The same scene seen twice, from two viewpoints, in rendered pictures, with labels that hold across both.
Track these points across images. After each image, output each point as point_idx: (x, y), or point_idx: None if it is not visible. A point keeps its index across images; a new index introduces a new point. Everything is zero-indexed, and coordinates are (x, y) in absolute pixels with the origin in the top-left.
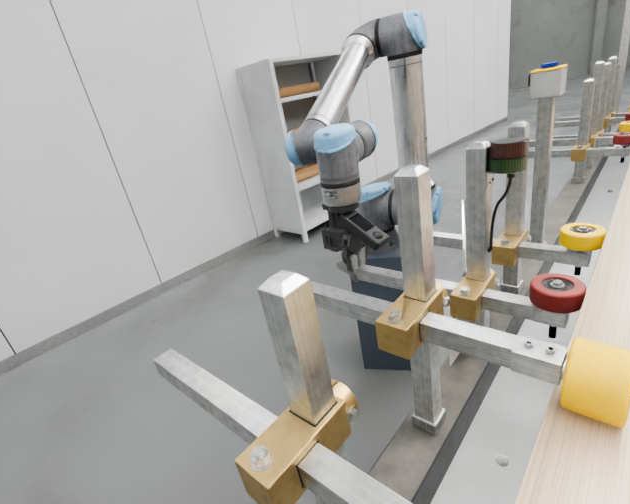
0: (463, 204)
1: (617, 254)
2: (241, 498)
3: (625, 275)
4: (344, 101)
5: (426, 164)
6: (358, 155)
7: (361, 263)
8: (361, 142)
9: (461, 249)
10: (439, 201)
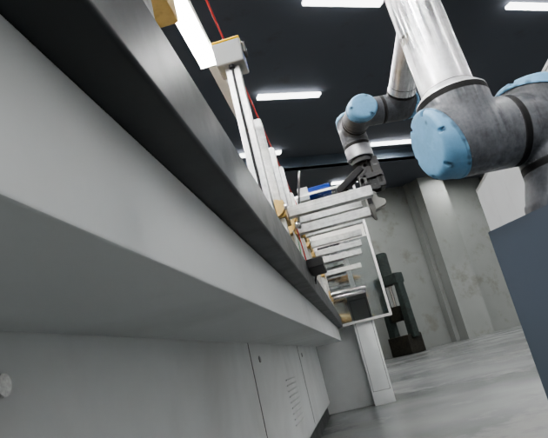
0: (297, 174)
1: None
2: None
3: None
4: (395, 52)
5: (413, 77)
6: (341, 133)
7: (368, 205)
8: (341, 123)
9: (318, 211)
10: (421, 139)
